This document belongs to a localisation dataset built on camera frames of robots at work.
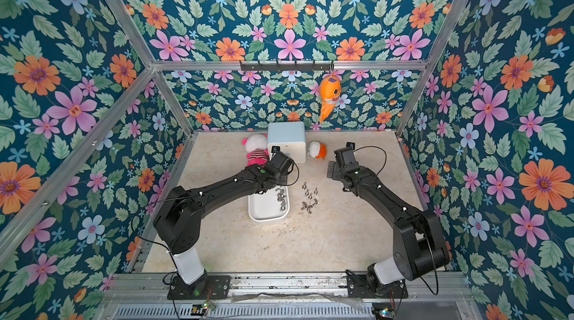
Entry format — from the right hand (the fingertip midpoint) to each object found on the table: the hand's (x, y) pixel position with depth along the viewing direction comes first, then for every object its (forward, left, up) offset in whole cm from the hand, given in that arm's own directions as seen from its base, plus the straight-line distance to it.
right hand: (343, 167), depth 90 cm
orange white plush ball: (+15, +11, -7) cm, 20 cm away
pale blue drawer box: (+13, +23, +3) cm, 27 cm away
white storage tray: (-11, +30, -13) cm, 35 cm away
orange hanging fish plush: (+26, +6, +18) cm, 32 cm away
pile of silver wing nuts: (-9, +26, -11) cm, 30 cm away
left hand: (-2, +25, -2) cm, 25 cm away
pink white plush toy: (+15, +40, -5) cm, 43 cm away
